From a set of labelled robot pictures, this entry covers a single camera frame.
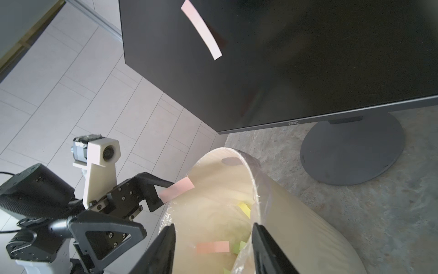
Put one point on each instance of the grey round monitor stand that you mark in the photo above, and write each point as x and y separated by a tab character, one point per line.
352	152

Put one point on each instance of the aluminium left corner post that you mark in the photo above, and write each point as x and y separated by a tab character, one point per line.
97	18

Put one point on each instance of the discarded sticky notes pile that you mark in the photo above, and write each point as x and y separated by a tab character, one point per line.
221	238

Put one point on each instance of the pink sticky note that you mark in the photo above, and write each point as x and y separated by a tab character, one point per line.
175	190
201	27

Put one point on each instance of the black computer monitor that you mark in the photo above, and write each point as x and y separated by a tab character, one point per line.
285	61

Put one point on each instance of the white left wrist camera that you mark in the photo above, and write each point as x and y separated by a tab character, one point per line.
96	156

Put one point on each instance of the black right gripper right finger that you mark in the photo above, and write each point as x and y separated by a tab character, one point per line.
268	257

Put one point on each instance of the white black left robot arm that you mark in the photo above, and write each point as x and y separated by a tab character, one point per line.
49	214

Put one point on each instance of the cream waste bin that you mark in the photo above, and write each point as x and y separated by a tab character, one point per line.
226	176

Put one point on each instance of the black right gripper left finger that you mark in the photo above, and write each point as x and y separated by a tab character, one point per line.
159	257

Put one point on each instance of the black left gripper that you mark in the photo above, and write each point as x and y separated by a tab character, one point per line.
101	238

